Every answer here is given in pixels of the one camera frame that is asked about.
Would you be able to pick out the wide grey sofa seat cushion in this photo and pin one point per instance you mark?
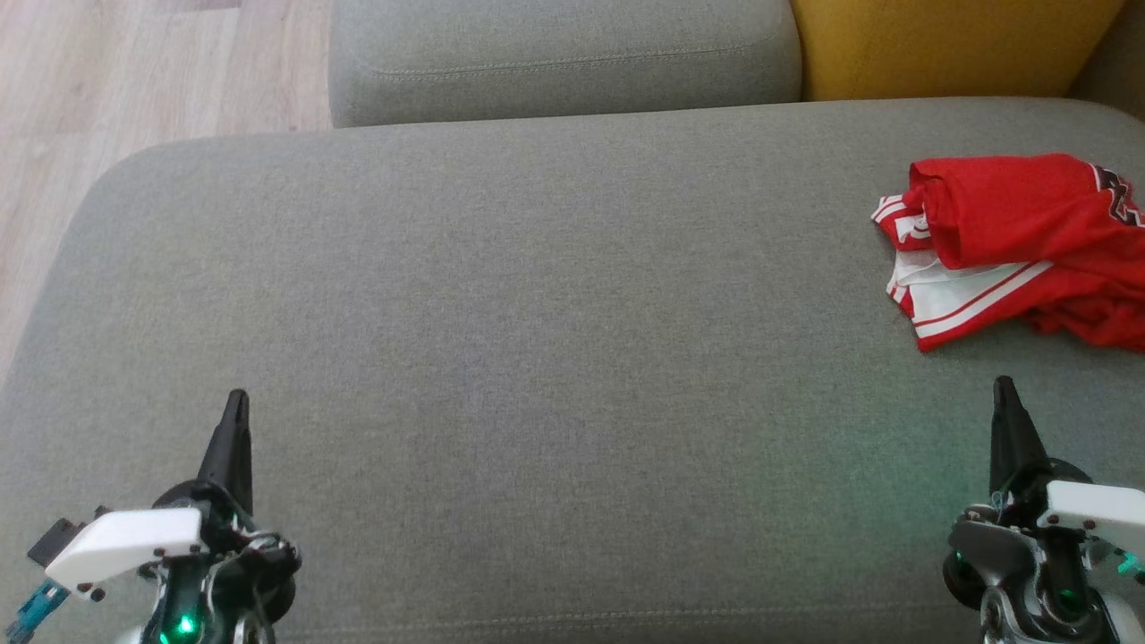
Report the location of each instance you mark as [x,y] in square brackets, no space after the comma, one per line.
[555,54]

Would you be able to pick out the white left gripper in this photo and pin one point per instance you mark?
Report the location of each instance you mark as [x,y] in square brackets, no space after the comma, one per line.
[134,541]

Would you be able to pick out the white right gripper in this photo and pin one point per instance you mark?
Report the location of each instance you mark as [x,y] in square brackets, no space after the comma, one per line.
[1100,510]

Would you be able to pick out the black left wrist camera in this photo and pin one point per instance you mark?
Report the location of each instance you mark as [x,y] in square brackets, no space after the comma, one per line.
[58,541]

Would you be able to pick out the red jersey with white trim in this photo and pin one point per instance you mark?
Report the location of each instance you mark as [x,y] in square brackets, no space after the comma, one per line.
[1002,215]

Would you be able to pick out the large grey fabric ottoman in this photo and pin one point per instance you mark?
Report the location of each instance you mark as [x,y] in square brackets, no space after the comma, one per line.
[537,358]

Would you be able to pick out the large yellow sofa backrest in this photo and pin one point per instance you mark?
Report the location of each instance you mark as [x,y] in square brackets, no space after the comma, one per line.
[939,45]

